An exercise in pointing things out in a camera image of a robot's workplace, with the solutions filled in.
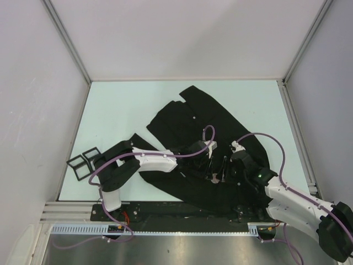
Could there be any black button-up shirt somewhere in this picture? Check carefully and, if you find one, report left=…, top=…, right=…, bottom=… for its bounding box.
left=141, top=86, right=270, bottom=210

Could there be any pink red round brooch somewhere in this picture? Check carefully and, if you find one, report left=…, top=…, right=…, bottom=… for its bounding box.
left=211, top=173, right=220, bottom=184

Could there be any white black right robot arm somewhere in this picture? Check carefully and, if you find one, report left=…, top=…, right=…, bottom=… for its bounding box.
left=221, top=150, right=352, bottom=263

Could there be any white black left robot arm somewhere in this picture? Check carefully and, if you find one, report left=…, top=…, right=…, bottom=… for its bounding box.
left=93, top=140, right=217, bottom=221

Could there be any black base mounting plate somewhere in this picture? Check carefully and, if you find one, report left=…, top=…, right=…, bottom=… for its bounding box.
left=90, top=200, right=279, bottom=223

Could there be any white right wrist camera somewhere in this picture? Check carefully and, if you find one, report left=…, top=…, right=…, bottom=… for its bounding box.
left=231, top=141, right=246, bottom=153

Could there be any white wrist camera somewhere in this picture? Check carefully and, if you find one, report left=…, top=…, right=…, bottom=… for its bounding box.
left=204, top=141, right=217, bottom=159
left=231, top=141, right=246, bottom=153

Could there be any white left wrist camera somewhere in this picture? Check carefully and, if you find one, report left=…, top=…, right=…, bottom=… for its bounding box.
left=204, top=141, right=217, bottom=159

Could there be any black square frame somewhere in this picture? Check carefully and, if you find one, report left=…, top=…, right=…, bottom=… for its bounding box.
left=82, top=147, right=101, bottom=166
left=66, top=155, right=91, bottom=182

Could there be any white slotted cable duct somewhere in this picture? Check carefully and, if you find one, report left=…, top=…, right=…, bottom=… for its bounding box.
left=51, top=224, right=258, bottom=236

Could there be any aluminium frame rail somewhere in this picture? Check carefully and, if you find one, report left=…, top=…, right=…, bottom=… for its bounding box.
left=40, top=202, right=94, bottom=224

